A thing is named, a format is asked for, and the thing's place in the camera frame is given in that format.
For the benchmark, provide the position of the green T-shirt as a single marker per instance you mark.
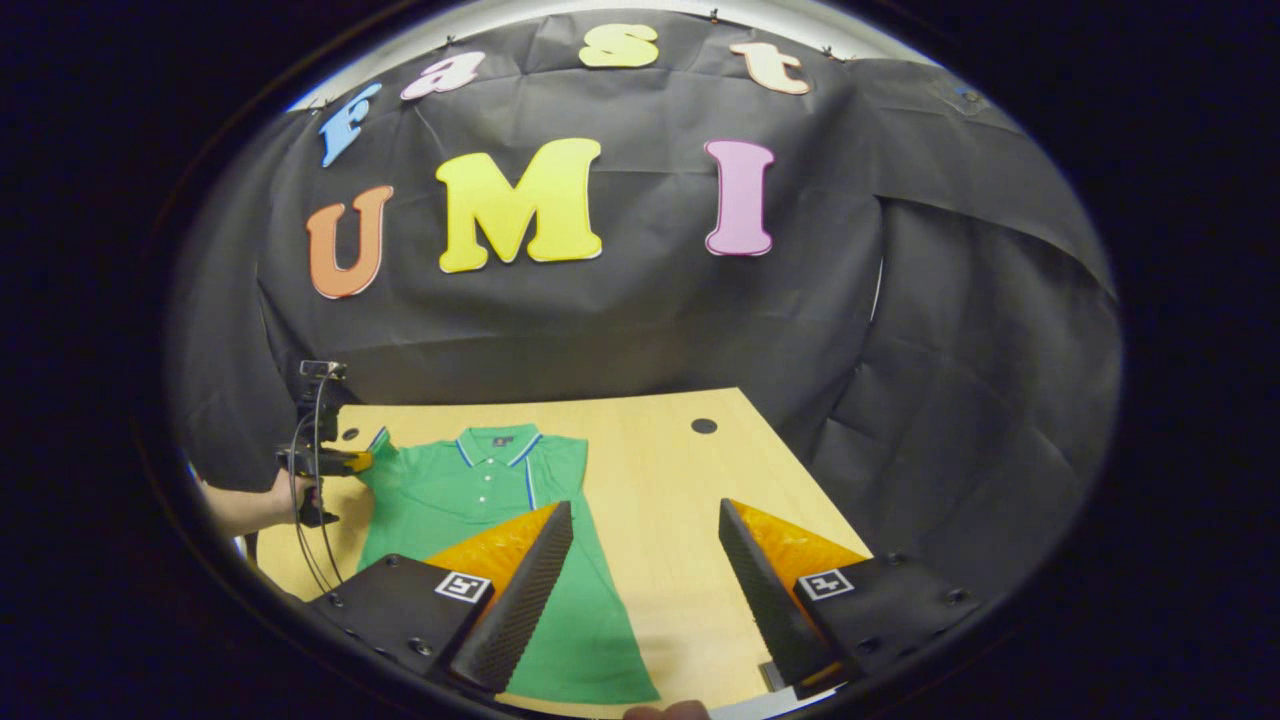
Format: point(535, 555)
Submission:
point(480, 500)

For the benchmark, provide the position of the black backdrop cloth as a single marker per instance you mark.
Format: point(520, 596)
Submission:
point(650, 320)

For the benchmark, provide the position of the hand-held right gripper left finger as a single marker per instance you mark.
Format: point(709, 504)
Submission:
point(520, 610)

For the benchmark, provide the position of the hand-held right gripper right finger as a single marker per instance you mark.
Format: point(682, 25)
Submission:
point(765, 600)

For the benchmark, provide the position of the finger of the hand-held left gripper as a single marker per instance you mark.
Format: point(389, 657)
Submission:
point(350, 462)

